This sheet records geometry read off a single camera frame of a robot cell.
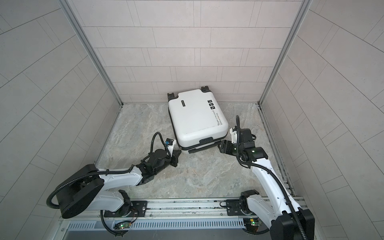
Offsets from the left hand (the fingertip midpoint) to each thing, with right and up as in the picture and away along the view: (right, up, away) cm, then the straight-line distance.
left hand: (185, 150), depth 83 cm
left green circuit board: (-25, -28, -19) cm, 42 cm away
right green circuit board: (+34, -29, -15) cm, 47 cm away
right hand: (+20, +4, -4) cm, 21 cm away
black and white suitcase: (+7, +16, -3) cm, 18 cm away
